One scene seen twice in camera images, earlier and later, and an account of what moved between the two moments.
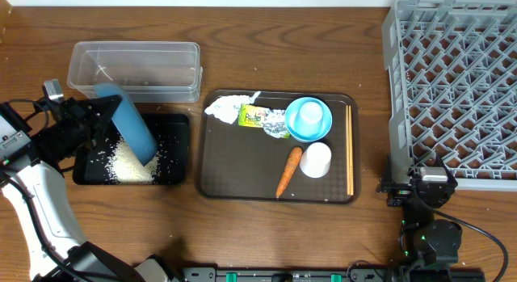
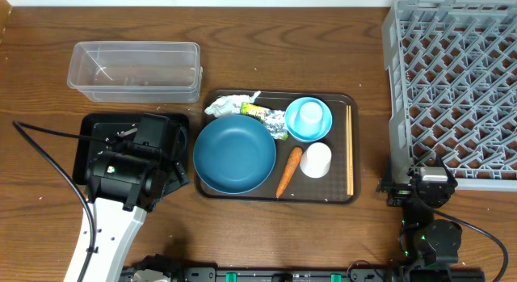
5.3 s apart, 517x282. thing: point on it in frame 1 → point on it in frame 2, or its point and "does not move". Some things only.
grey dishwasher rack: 452,76 does not move
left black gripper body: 68,139 → 177,178
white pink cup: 316,160 does not move
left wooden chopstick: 346,145 does not move
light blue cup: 310,114 does not move
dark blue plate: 128,124 → 234,154
